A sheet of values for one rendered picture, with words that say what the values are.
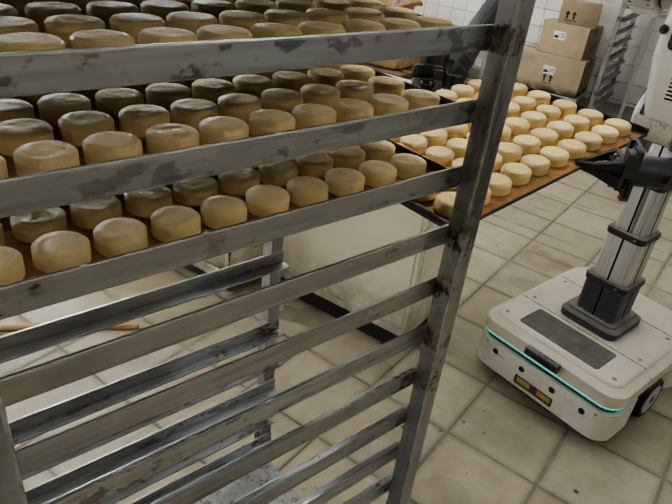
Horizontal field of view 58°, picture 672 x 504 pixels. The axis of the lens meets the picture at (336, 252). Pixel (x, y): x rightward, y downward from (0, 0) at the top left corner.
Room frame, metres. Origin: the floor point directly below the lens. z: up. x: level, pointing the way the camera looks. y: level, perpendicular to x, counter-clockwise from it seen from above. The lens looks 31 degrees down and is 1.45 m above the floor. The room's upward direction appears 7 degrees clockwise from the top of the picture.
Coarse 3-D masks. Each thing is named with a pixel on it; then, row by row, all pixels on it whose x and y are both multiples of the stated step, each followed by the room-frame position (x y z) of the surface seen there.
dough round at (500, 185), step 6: (492, 174) 0.94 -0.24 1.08; (498, 174) 0.95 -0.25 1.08; (492, 180) 0.92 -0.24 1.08; (498, 180) 0.92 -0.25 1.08; (504, 180) 0.93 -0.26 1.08; (510, 180) 0.93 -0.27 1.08; (492, 186) 0.91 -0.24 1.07; (498, 186) 0.91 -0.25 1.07; (504, 186) 0.91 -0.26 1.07; (510, 186) 0.92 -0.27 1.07; (492, 192) 0.91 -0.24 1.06; (498, 192) 0.90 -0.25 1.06; (504, 192) 0.91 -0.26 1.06
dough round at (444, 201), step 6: (444, 192) 0.87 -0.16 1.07; (450, 192) 0.87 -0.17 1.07; (438, 198) 0.85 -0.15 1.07; (444, 198) 0.85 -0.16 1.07; (450, 198) 0.85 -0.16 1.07; (438, 204) 0.84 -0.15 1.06; (444, 204) 0.83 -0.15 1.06; (450, 204) 0.84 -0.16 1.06; (438, 210) 0.84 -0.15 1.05; (444, 210) 0.83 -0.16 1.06; (450, 210) 0.83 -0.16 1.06; (444, 216) 0.83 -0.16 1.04; (450, 216) 0.83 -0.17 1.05
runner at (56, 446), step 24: (432, 288) 0.76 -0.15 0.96; (360, 312) 0.66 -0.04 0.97; (384, 312) 0.69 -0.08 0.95; (312, 336) 0.61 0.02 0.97; (336, 336) 0.64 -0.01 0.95; (240, 360) 0.54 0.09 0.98; (264, 360) 0.56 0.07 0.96; (192, 384) 0.49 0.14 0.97; (216, 384) 0.51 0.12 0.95; (120, 408) 0.44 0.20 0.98; (144, 408) 0.46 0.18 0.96; (168, 408) 0.47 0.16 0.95; (72, 432) 0.41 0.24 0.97; (96, 432) 0.42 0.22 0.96; (24, 456) 0.38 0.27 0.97; (48, 456) 0.39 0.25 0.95
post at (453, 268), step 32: (512, 0) 0.75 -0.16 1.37; (512, 32) 0.74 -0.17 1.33; (512, 64) 0.75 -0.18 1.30; (480, 96) 0.76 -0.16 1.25; (480, 128) 0.75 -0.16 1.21; (480, 160) 0.74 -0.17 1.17; (480, 192) 0.75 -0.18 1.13; (448, 256) 0.75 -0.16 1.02; (448, 288) 0.74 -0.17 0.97; (448, 320) 0.75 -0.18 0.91; (416, 384) 0.76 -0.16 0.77; (416, 416) 0.75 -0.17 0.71; (416, 448) 0.75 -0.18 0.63
